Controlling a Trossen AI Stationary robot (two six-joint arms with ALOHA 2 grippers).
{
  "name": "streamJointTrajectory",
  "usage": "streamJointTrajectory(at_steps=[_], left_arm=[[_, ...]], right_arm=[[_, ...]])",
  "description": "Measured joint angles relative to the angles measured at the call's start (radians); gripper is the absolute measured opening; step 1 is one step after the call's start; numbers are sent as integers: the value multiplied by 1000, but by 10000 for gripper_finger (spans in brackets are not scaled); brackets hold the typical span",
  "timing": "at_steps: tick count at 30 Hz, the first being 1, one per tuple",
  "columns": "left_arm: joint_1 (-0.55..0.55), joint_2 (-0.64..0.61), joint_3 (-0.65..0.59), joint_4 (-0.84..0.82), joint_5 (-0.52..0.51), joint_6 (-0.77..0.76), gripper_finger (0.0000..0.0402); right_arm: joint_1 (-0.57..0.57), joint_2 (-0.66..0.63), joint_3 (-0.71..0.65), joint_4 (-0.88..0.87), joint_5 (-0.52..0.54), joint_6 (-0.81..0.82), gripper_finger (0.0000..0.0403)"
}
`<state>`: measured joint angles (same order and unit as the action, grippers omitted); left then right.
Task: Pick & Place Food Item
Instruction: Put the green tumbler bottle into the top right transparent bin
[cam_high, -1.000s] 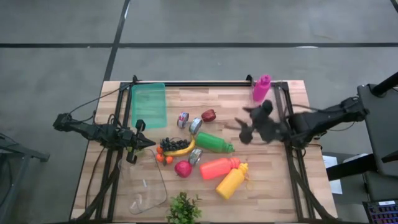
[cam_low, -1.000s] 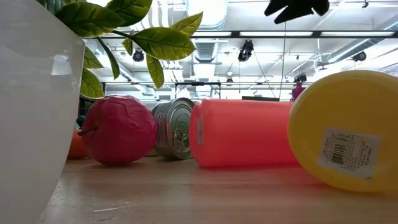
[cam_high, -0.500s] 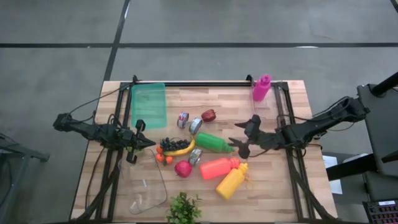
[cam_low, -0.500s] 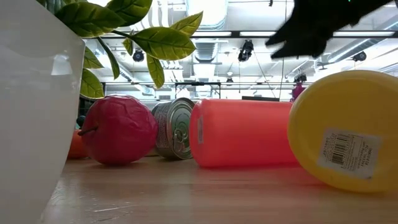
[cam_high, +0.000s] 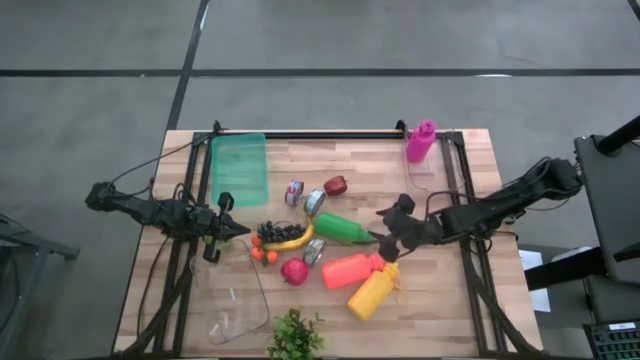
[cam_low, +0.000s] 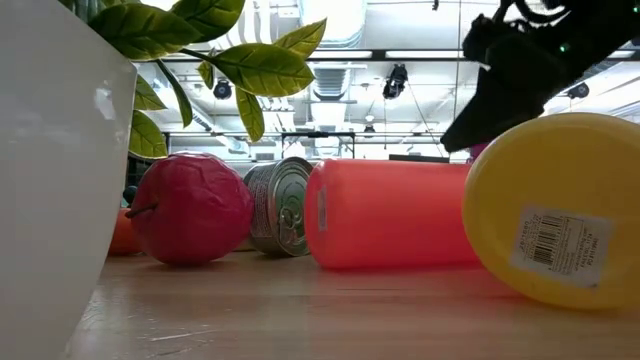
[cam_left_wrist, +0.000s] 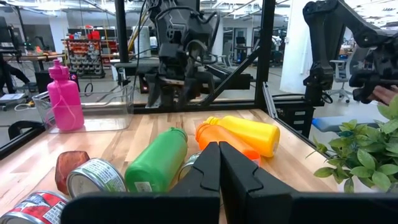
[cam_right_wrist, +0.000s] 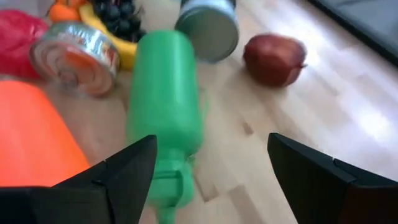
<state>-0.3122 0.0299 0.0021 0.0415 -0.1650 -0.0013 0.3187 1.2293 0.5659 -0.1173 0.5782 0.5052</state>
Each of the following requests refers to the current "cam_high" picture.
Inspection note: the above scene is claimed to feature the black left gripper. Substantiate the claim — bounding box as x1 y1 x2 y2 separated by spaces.
197 191 251 264

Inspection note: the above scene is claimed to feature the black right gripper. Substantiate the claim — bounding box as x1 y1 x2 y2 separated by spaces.
368 193 446 264

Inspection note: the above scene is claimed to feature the dark grape bunch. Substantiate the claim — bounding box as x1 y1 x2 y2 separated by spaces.
256 220 307 245

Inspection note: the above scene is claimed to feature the green plastic bottle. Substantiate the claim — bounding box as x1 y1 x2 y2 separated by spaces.
313 211 379 247

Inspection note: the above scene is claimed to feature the orange plastic bottle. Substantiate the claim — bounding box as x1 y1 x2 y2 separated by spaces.
320 252 386 290

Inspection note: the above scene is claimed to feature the dark red apple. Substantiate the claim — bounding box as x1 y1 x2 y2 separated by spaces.
323 174 349 197

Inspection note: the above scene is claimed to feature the yellow plastic bottle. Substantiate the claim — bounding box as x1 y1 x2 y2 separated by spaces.
346 262 401 322

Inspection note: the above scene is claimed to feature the bright red apple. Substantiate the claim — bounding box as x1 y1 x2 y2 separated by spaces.
279 257 310 287

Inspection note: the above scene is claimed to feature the pink plastic bottle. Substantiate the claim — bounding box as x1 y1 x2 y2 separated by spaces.
405 118 438 164

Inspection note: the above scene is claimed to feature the yellow banana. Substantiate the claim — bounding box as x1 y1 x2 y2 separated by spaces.
262 217 316 253

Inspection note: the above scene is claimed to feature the teal plastic bin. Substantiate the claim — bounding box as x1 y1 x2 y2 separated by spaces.
210 132 270 209

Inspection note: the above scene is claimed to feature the clear plastic bin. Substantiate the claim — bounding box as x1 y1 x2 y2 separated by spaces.
403 132 454 194
192 238 271 346

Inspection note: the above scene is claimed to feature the red label tin can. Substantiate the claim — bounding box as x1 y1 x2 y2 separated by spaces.
284 179 305 208

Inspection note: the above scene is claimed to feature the white green label tin can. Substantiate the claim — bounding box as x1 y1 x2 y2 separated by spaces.
303 188 327 217

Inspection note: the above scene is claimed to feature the olive green label tin can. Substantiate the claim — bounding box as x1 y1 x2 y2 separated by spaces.
302 237 327 267

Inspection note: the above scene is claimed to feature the green leafy plant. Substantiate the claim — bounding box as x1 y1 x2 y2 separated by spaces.
267 308 326 360

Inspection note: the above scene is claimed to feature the white paper sheet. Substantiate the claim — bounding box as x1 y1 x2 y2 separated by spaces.
518 248 551 314

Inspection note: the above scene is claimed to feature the grey metal table stand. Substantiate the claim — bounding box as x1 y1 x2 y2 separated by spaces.
0 214 81 351

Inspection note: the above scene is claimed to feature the black flat panel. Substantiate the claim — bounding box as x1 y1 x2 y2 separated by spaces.
573 133 640 286

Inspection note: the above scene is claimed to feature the parts organizer tray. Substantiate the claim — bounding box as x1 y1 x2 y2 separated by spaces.
582 321 640 360

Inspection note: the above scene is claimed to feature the black cable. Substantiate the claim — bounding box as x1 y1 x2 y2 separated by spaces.
107 139 196 186

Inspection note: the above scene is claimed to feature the black aluminium rig frame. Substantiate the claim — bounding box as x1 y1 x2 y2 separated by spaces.
114 119 541 359

